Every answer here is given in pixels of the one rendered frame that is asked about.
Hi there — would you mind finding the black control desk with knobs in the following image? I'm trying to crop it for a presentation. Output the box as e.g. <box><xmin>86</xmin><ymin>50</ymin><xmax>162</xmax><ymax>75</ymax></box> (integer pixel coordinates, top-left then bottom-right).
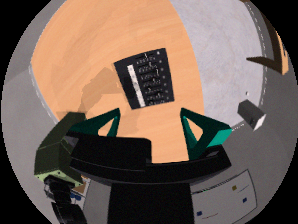
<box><xmin>114</xmin><ymin>48</ymin><xmax>175</xmax><ymax>110</ymax></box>

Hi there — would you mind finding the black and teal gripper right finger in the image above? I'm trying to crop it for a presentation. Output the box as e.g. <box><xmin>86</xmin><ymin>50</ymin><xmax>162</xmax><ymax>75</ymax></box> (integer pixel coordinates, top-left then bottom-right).
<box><xmin>180</xmin><ymin>107</ymin><xmax>232</xmax><ymax>160</ymax></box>

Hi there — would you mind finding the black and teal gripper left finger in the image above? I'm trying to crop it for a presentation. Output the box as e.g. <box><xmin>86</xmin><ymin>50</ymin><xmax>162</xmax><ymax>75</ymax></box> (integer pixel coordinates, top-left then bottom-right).
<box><xmin>68</xmin><ymin>108</ymin><xmax>121</xmax><ymax>136</ymax></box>

